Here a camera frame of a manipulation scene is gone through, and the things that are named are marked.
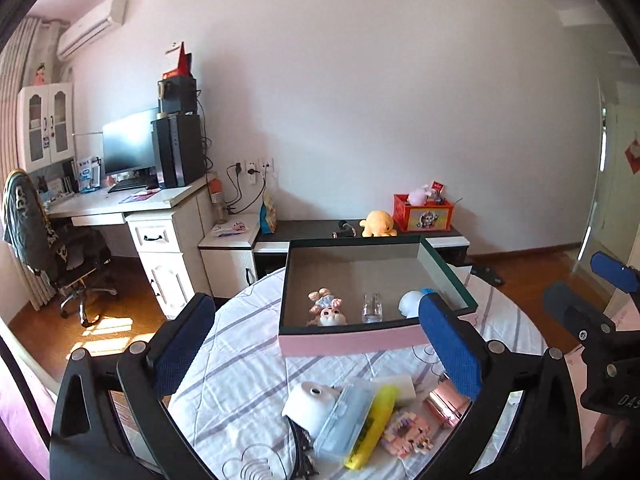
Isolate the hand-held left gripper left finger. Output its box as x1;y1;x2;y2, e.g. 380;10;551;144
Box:
50;291;217;480

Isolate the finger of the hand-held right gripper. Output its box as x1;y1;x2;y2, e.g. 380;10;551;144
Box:
543;281;619;347
590;251;640;294

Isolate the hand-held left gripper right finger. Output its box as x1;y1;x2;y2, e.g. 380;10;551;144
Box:
418;291;584;480

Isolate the rose gold metal case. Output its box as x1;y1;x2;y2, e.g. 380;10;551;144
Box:
424;379;473;431

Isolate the white charger plug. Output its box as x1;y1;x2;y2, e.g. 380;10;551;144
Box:
370;374;417;403

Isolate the pink building block toy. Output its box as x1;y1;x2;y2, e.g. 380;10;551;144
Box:
380;407;435;456

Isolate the pink cardboard box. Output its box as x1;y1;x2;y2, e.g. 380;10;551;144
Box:
277;236;478;358

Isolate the clear plastic case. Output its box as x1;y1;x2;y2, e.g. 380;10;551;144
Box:
312;377;378;463

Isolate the white and blue round toy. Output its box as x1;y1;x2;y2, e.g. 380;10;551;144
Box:
398;287;436;318

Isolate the black flat floor device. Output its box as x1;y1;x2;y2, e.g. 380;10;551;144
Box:
470;265;506;286

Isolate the white desk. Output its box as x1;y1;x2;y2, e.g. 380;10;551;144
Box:
42;172;218;318

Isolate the low cabinet with black top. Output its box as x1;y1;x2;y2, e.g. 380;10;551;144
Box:
198;217;471;301

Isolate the pink flat packet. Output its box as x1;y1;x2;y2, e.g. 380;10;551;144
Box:
210;220;249;237

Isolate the small doll figure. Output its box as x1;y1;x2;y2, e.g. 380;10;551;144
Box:
306;287;347;327

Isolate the red printed storage box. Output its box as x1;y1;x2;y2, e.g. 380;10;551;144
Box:
392;193;455;233

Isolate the black office chair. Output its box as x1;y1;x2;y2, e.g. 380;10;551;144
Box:
5;167;118;328

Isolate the yellow plush toy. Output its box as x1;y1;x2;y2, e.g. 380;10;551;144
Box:
360;210;398;238

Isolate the clear bottle with orange cap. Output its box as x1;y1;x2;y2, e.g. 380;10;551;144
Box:
209;176;228;225

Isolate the pink mouse pad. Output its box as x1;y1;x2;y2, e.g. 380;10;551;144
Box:
118;189;160;204

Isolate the blue and yellow snack bag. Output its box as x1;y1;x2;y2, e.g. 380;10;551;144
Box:
259;192;278;235

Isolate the pink plush toy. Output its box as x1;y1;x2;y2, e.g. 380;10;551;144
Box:
408;184;436;207

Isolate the black keyboard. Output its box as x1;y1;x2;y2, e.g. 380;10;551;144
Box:
107;178;160;194

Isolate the pink bed sheet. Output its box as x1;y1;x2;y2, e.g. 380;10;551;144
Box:
0;330;58;480

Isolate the blue and white box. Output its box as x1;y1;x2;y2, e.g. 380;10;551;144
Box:
75;156;102;193

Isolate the black computer tower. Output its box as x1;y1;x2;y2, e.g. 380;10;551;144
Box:
151;113;207;189

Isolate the grey printed shirt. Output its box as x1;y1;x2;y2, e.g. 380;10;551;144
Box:
2;167;57;273

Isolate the black computer monitor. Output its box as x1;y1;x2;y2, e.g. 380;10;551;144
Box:
102;108;161;181

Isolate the black speaker box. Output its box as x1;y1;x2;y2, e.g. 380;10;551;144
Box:
158;77;198;116

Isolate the white glass-door cabinet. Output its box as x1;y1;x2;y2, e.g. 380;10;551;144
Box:
16;81;76;173

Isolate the red desk calendar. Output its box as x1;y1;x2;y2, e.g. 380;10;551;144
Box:
165;41;194;80

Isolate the white air conditioner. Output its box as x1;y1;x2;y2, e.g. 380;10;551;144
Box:
56;0;128;59

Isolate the black power cable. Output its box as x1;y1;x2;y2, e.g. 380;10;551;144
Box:
225;165;267;216

